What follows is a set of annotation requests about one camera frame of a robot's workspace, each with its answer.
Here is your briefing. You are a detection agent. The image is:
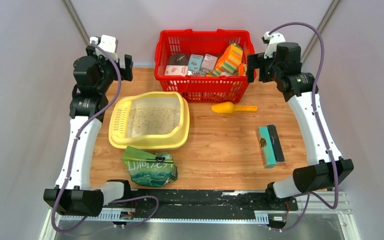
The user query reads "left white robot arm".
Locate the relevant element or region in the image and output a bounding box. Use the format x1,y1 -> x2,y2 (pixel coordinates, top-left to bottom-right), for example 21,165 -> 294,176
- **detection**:
43,46 -> 133,217

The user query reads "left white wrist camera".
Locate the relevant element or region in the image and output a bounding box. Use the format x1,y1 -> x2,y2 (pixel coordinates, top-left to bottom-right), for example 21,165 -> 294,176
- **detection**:
89,34 -> 119,63

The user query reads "red plastic shopping basket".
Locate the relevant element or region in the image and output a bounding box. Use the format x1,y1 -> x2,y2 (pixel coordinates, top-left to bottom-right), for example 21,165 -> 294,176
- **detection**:
154,29 -> 255,103

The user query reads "yellow litter box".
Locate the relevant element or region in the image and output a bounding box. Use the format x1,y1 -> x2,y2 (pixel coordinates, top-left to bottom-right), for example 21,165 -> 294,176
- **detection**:
108,91 -> 190,151

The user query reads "teal rectangular box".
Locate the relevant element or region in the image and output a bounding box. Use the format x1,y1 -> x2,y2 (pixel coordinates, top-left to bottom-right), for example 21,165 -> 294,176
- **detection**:
258,126 -> 277,169

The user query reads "pink grey small box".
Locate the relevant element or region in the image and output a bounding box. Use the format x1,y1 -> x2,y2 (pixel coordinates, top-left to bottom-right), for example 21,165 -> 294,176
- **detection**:
200,54 -> 218,74

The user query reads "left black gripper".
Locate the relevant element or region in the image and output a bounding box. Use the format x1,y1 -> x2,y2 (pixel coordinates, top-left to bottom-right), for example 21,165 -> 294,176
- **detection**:
86,46 -> 134,94

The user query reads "yellow plastic scoop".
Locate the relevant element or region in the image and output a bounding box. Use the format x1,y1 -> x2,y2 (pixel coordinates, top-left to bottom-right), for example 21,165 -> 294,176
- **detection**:
211,102 -> 258,114

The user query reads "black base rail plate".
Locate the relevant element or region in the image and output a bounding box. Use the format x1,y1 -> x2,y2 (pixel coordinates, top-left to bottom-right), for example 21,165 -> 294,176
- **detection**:
102,189 -> 299,225

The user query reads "dark brown box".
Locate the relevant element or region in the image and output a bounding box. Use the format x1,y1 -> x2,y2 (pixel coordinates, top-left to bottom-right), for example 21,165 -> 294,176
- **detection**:
167,53 -> 189,66

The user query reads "orange green striped sponge pack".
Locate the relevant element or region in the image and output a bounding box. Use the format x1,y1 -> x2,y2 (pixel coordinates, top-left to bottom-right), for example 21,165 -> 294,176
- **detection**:
212,43 -> 243,76

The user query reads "green litter bag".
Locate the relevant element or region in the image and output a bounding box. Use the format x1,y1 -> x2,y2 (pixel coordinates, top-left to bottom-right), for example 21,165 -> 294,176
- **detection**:
121,146 -> 178,188

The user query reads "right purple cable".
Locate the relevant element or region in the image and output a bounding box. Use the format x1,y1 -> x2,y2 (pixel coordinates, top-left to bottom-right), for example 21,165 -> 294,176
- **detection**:
267,21 -> 340,232

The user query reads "orange small packet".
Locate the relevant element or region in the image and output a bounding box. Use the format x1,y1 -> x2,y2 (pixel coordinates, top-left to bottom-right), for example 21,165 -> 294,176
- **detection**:
236,63 -> 247,77

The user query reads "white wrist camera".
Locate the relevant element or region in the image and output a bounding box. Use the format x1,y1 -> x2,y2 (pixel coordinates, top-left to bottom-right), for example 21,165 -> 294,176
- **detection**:
262,31 -> 286,59
89,34 -> 119,63

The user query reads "teal small box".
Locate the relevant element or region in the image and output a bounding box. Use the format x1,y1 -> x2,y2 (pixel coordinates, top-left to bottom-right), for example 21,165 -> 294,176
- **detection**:
187,54 -> 204,71

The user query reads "white red small box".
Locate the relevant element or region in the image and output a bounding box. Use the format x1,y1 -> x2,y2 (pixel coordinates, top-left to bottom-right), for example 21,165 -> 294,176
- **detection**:
164,65 -> 188,77

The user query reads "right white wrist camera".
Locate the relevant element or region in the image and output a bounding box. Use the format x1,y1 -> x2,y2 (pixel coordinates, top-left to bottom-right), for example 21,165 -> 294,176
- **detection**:
262,31 -> 286,59

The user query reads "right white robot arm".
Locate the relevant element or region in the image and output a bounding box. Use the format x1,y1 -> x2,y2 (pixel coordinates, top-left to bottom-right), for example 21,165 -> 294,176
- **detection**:
246,42 -> 354,210

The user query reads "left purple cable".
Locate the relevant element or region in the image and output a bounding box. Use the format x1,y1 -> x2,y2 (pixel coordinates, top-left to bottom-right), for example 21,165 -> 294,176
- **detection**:
50,42 -> 160,233

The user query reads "purple cable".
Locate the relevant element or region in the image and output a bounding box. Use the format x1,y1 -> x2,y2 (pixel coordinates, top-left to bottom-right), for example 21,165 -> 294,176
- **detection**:
50,42 -> 160,233
267,21 -> 340,232

